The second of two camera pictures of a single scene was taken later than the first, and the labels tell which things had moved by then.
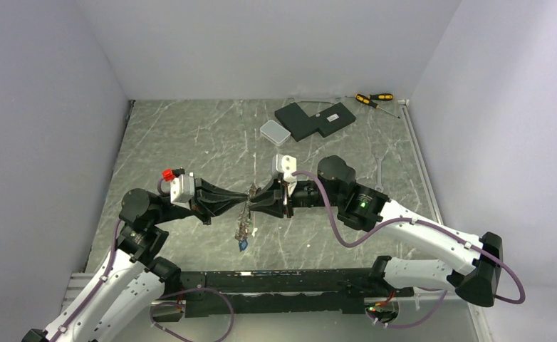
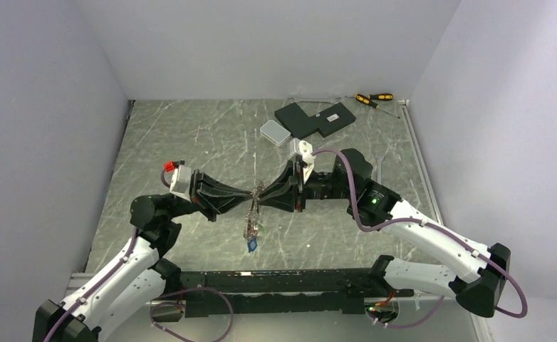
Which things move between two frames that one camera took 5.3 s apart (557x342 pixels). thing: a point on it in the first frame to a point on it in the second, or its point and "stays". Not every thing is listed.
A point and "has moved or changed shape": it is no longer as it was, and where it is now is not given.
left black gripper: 211,199 stays
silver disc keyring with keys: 245,224 has moved or changed shape
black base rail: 290,291 stays
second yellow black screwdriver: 377,97 stays
